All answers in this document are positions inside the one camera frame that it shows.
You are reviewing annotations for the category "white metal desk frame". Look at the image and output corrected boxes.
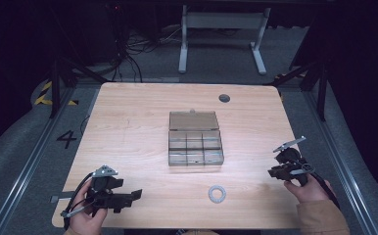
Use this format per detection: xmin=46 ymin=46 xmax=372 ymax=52
xmin=177 ymin=4 xmax=272 ymax=76

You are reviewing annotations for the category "aluminium floor rail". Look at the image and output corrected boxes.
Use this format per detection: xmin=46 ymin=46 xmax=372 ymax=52
xmin=303 ymin=91 xmax=378 ymax=235
xmin=0 ymin=87 xmax=75 ymax=235

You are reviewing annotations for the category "person's right hand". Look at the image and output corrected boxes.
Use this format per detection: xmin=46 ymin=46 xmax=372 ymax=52
xmin=283 ymin=173 xmax=337 ymax=206

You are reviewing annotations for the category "black metal stand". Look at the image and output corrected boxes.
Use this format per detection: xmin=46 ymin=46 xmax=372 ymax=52
xmin=263 ymin=13 xmax=330 ymax=122
xmin=48 ymin=6 xmax=110 ymax=119

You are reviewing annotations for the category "person's left hand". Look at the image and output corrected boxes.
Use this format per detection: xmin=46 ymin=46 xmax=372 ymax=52
xmin=69 ymin=178 xmax=109 ymax=235

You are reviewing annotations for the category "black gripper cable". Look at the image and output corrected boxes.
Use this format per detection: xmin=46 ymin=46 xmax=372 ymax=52
xmin=309 ymin=171 xmax=342 ymax=211
xmin=60 ymin=172 xmax=97 ymax=231

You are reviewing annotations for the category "grey ring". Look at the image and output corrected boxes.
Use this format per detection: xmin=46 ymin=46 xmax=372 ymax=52
xmin=208 ymin=184 xmax=227 ymax=205

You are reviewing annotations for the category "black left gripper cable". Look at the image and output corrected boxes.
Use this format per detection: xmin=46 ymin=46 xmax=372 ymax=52
xmin=60 ymin=172 xmax=97 ymax=231

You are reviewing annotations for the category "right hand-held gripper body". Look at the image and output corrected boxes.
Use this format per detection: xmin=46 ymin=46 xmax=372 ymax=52
xmin=272 ymin=135 xmax=316 ymax=188

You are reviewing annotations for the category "grey table edge bracket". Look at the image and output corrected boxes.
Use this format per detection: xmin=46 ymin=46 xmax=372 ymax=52
xmin=50 ymin=191 xmax=76 ymax=204

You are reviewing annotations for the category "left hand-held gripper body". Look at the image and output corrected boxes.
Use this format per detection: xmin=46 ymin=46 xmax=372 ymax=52
xmin=85 ymin=164 xmax=126 ymax=213

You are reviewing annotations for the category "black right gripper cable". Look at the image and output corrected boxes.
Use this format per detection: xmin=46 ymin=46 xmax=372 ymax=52
xmin=309 ymin=171 xmax=342 ymax=211

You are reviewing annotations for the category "bundle of black floor cables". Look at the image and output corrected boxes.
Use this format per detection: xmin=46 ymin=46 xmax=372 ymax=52
xmin=110 ymin=3 xmax=185 ymax=83

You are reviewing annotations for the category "clear plastic compartment box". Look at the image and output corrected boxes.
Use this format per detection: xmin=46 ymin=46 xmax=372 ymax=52
xmin=167 ymin=109 xmax=225 ymax=167

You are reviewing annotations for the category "yellow black hazard tape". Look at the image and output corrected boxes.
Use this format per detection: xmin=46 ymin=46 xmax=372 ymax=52
xmin=33 ymin=80 xmax=79 ymax=107

